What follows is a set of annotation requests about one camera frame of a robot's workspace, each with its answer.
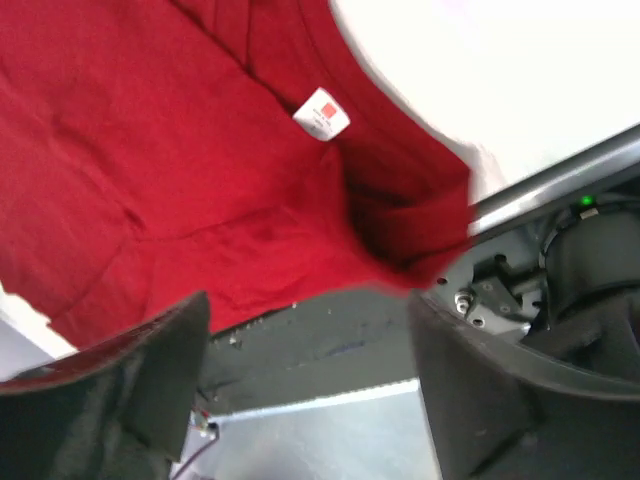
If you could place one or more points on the red t shirt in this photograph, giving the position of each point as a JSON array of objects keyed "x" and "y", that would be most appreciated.
[{"x": 152, "y": 149}]

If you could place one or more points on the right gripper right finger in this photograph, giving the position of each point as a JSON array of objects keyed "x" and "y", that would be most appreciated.
[{"x": 564, "y": 404}]

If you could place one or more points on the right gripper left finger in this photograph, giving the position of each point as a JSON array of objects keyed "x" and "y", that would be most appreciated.
[{"x": 117, "y": 410}]

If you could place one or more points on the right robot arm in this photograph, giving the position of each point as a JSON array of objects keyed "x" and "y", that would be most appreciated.
[{"x": 337, "y": 396}]

